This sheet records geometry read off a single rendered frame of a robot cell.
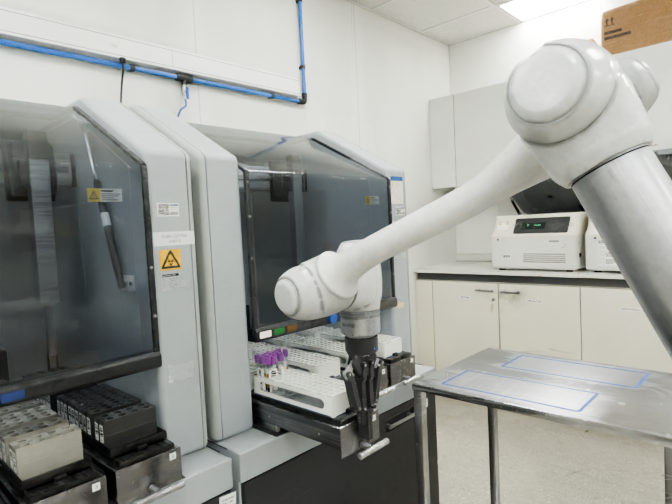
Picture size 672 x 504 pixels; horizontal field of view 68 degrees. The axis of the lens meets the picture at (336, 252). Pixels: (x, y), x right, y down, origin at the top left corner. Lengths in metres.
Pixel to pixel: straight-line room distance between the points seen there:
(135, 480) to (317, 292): 0.52
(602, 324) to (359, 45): 2.30
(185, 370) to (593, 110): 0.97
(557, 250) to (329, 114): 1.63
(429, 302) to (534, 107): 3.18
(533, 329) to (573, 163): 2.79
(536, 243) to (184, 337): 2.56
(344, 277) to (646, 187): 0.50
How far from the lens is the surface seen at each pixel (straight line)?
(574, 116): 0.66
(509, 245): 3.44
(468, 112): 3.95
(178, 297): 1.19
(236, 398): 1.33
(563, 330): 3.38
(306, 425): 1.24
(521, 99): 0.67
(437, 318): 3.76
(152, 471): 1.15
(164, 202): 1.18
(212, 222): 1.24
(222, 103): 2.69
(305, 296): 0.91
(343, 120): 3.29
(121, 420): 1.17
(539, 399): 1.31
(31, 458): 1.12
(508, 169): 0.91
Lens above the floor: 1.25
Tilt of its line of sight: 3 degrees down
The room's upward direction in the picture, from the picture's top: 3 degrees counter-clockwise
